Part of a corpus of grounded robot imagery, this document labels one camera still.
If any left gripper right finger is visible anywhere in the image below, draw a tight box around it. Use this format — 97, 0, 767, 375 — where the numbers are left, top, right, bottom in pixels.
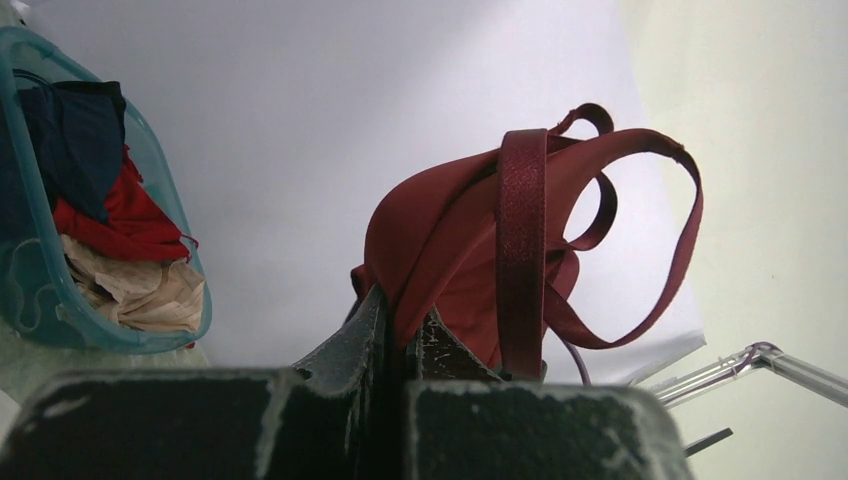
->
404, 311, 693, 479

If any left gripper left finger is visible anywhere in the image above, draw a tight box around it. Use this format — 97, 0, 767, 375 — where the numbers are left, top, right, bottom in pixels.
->
1, 288, 386, 479

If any dark red bra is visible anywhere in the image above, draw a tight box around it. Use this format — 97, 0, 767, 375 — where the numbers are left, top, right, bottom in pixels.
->
351, 103, 703, 380

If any beige pink cloth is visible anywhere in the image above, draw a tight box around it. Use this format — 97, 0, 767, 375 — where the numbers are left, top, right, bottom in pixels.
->
60, 234, 206, 333

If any red cloth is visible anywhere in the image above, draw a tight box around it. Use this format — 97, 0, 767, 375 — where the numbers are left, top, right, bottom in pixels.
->
53, 146, 199, 263

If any navy blue cloth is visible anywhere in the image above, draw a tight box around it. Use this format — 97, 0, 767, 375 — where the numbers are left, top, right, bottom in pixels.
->
13, 69, 127, 223

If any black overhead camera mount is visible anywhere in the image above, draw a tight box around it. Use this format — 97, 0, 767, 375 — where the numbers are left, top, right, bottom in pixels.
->
635, 341, 847, 469

